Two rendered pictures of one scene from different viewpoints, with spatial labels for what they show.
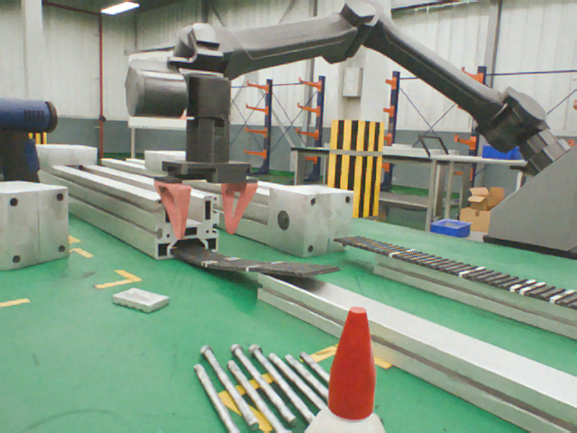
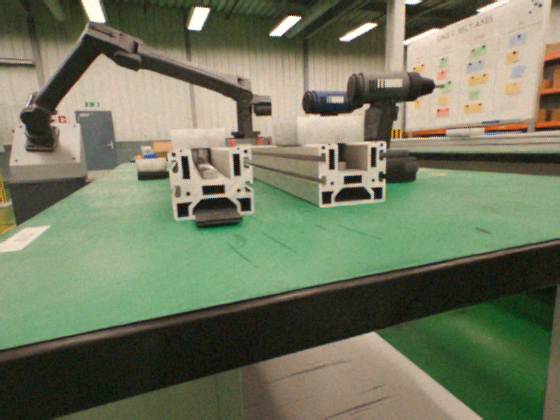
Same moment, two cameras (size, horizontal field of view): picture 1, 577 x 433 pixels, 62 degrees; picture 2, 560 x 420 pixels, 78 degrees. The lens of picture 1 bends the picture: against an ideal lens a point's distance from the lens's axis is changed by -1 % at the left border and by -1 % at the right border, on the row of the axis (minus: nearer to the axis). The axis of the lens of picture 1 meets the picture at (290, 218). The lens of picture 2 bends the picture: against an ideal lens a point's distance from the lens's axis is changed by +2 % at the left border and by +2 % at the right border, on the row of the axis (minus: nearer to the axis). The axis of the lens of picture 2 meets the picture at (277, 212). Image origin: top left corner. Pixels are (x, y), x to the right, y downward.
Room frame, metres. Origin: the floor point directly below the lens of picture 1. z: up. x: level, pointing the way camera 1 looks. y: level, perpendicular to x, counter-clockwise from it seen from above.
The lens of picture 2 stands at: (1.76, 0.76, 0.87)
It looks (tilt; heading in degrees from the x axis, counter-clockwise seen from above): 11 degrees down; 205
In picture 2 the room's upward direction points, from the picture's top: 2 degrees counter-clockwise
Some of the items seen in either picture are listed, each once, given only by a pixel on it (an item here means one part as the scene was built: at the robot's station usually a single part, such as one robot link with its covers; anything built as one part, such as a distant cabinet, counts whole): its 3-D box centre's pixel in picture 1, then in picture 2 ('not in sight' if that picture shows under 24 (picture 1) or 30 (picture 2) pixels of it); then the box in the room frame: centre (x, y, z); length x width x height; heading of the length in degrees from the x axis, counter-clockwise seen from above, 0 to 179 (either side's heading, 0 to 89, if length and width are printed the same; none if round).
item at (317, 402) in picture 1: (302, 387); not in sight; (0.31, -0.01, 0.78); 0.11 x 0.01 x 0.01; 26
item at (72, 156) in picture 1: (63, 160); (313, 140); (1.17, 0.56, 0.87); 0.16 x 0.11 x 0.07; 40
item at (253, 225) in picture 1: (181, 188); (199, 167); (1.10, 0.25, 0.82); 0.80 x 0.10 x 0.09; 40
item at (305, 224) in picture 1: (315, 218); not in sight; (0.77, -0.04, 0.83); 0.12 x 0.09 x 0.10; 130
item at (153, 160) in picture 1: (181, 168); (197, 145); (1.10, 0.25, 0.87); 0.16 x 0.11 x 0.07; 40
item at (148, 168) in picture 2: not in sight; (155, 168); (0.96, -0.02, 0.81); 0.10 x 0.08 x 0.06; 130
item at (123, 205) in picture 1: (96, 192); (278, 162); (0.98, 0.40, 0.82); 0.80 x 0.10 x 0.09; 40
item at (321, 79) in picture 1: (256, 126); not in sight; (11.22, 0.89, 1.10); 3.30 x 0.90 x 2.20; 46
